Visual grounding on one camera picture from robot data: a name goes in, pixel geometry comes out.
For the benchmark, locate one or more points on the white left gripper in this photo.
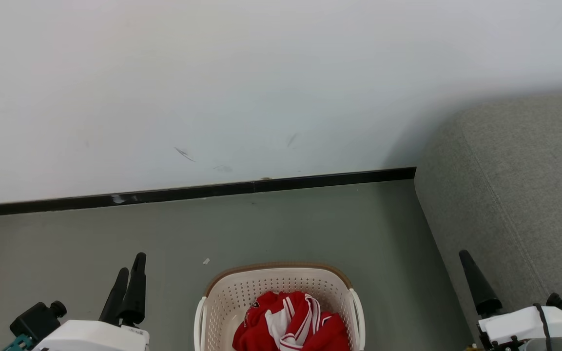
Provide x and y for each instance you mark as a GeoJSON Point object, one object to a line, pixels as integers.
{"type": "Point", "coordinates": [90, 337]}

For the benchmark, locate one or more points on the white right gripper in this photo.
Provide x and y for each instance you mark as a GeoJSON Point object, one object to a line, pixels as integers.
{"type": "Point", "coordinates": [524, 324]}

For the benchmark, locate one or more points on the red and white shirt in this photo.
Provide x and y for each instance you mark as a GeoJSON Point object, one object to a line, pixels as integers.
{"type": "Point", "coordinates": [290, 324]}

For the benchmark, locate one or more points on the grey fabric sofa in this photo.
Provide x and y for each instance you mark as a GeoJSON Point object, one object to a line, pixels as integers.
{"type": "Point", "coordinates": [519, 195]}

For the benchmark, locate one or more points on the black baseboard strip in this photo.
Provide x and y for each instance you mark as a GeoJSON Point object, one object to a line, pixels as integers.
{"type": "Point", "coordinates": [164, 194]}

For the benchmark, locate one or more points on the cream perforated laundry basket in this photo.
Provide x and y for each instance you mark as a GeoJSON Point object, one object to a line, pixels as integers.
{"type": "Point", "coordinates": [280, 282]}

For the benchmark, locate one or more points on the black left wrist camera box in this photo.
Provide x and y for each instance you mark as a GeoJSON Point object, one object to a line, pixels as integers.
{"type": "Point", "coordinates": [37, 321]}

